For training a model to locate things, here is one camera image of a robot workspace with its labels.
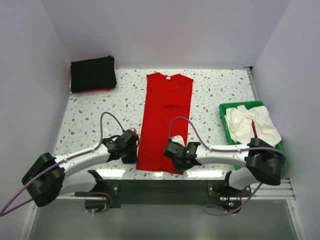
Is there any red t-shirt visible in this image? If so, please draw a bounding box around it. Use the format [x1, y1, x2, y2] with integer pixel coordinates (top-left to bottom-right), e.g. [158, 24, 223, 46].
[136, 72, 193, 175]

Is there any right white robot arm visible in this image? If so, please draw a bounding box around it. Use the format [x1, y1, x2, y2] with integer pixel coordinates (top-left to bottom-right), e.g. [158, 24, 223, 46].
[163, 135, 286, 197]

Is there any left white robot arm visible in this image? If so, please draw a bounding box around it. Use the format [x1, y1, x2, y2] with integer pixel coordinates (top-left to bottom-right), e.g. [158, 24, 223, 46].
[21, 129, 140, 207]

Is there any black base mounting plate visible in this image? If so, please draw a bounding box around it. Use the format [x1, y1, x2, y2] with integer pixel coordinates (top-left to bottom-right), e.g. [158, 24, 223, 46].
[76, 179, 251, 213]

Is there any white t-shirt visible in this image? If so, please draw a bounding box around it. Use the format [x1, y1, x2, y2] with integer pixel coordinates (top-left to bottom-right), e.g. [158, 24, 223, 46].
[224, 105, 282, 147]

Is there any folded black t-shirt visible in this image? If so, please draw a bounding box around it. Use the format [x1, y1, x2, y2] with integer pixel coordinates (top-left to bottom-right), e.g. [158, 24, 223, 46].
[70, 55, 117, 94]

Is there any green plastic bin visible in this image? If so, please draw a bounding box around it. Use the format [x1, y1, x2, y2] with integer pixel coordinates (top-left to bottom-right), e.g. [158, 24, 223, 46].
[219, 101, 284, 152]

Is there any aluminium frame rail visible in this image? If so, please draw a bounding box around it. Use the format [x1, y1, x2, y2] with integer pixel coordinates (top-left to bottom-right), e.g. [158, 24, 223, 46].
[57, 177, 297, 201]

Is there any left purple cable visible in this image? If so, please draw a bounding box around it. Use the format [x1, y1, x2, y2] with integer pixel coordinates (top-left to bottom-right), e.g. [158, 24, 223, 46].
[0, 111, 127, 217]

